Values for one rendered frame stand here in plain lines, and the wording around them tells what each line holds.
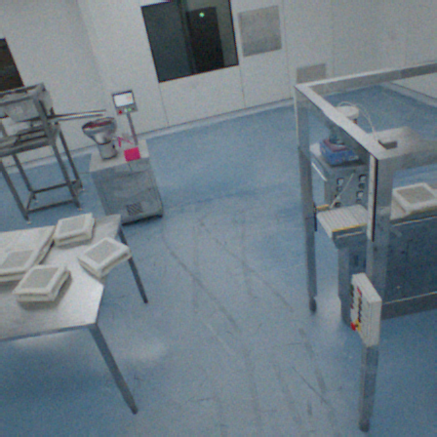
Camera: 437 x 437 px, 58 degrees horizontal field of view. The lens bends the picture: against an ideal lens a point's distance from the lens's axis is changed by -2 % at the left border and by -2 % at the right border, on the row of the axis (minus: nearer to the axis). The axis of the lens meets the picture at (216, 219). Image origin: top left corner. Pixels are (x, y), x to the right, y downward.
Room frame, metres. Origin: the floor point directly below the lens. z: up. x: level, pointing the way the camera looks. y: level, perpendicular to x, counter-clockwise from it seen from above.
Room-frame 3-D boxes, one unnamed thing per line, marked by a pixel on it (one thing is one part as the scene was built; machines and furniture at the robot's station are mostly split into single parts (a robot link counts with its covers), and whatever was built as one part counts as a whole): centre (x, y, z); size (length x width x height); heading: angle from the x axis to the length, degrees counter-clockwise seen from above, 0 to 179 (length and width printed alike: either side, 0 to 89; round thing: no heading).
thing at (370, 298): (1.14, -0.53, 1.03); 0.17 x 0.06 x 0.26; 0
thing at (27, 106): (4.60, 1.73, 0.75); 1.43 x 1.06 x 1.50; 97
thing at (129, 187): (4.16, 0.91, 0.38); 0.63 x 0.57 x 0.76; 97
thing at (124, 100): (4.33, 0.72, 1.07); 0.23 x 0.10 x 0.62; 97
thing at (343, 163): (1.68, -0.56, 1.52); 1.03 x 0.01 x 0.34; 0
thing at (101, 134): (4.21, 0.96, 0.95); 0.49 x 0.36 x 0.37; 97
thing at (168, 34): (6.87, -0.18, 1.43); 1.38 x 0.01 x 1.16; 97
